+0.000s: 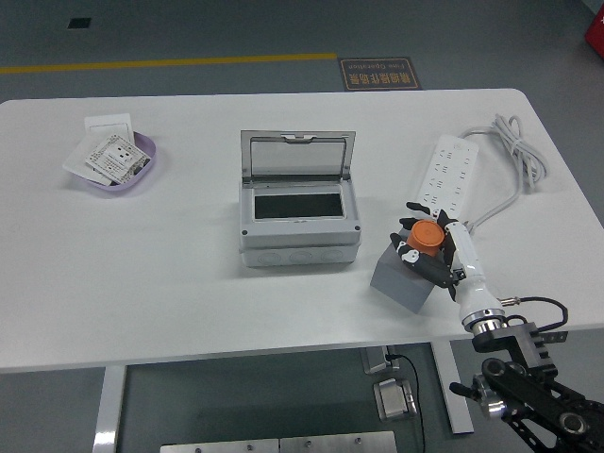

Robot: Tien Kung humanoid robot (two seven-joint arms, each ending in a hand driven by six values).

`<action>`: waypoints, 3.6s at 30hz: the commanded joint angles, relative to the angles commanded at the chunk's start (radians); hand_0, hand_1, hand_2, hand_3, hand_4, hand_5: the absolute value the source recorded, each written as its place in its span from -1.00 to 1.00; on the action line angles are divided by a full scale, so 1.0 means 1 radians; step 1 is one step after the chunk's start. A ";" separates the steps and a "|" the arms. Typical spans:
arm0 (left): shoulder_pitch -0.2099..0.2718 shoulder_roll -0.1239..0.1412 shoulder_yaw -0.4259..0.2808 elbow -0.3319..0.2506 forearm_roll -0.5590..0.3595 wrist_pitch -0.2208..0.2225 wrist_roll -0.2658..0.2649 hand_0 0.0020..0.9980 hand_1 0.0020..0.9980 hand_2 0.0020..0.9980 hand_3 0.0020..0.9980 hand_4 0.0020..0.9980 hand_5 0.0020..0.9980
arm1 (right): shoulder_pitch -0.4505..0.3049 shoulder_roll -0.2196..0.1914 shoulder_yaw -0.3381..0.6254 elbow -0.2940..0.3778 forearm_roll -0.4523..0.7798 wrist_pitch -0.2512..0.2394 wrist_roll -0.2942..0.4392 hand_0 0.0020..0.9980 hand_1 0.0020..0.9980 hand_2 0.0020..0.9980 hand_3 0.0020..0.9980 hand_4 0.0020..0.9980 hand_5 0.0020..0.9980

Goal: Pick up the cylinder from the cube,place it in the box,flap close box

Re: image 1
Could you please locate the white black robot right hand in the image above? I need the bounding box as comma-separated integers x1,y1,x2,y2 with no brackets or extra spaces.
389,201,506,327

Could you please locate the orange cylinder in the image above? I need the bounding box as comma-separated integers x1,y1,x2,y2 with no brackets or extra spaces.
406,219,447,259

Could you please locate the transparent hinged box lid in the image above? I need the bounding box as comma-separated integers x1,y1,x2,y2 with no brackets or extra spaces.
239,129,357,185

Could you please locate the grey cube with round hole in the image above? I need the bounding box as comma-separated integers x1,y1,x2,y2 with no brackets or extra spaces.
369,229,441,315

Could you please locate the metal floor socket box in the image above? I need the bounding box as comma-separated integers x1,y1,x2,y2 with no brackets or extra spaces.
373,377,419,423

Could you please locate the grey plastic junction box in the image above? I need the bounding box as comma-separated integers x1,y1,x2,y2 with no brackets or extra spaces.
238,176,362,270

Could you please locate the white power strip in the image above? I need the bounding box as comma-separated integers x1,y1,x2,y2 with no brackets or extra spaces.
409,133,480,224

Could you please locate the white table leg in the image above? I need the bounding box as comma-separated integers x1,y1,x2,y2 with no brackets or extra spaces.
429,340,475,436
92,364,128,453

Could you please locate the brown floor sign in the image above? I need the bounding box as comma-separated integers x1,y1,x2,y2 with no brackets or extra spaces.
336,57,422,92

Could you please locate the red object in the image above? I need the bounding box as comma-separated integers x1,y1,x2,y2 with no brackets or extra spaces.
584,0,604,49

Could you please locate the printed white socket panel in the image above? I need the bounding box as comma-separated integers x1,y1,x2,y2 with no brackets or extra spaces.
84,133,153,186

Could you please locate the plain white panel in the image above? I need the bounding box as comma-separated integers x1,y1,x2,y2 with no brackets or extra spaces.
61,134,110,187

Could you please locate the white power cord with plug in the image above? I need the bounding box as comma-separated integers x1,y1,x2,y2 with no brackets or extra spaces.
458,112,551,233

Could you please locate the black floor cable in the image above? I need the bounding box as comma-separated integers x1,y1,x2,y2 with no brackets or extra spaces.
386,352,427,453

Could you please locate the metal base plate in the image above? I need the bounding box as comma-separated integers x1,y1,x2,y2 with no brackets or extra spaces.
278,429,398,453
159,438,280,453

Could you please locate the white wall switch plate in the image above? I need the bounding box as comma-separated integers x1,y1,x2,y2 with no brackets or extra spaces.
83,112,136,143

